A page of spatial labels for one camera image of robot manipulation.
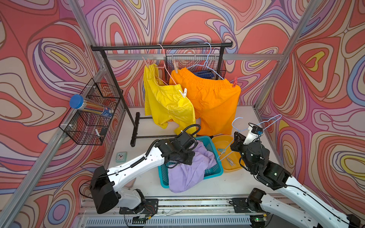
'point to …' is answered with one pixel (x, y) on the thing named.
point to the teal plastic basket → (215, 172)
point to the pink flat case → (130, 183)
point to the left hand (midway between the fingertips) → (193, 159)
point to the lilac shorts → (184, 177)
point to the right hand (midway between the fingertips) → (234, 136)
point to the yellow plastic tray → (221, 141)
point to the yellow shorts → (168, 102)
